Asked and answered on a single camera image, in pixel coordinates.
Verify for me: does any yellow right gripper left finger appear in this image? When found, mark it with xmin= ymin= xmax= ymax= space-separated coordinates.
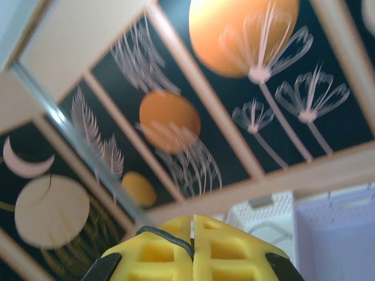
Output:
xmin=79 ymin=215 xmax=196 ymax=281

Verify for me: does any aluminium frame post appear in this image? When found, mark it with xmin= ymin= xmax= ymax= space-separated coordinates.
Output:
xmin=11 ymin=60 xmax=153 ymax=229

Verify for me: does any white basket with grey handles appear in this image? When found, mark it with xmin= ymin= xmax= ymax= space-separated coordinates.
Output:
xmin=224 ymin=189 xmax=296 ymax=281

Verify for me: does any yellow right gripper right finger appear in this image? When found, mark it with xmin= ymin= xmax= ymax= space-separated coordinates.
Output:
xmin=193 ymin=213 xmax=304 ymax=281

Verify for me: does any black cable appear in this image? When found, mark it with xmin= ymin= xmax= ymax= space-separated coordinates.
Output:
xmin=134 ymin=225 xmax=196 ymax=260

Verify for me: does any purple plastic basket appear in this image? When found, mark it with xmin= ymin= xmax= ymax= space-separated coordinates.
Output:
xmin=294 ymin=183 xmax=375 ymax=281

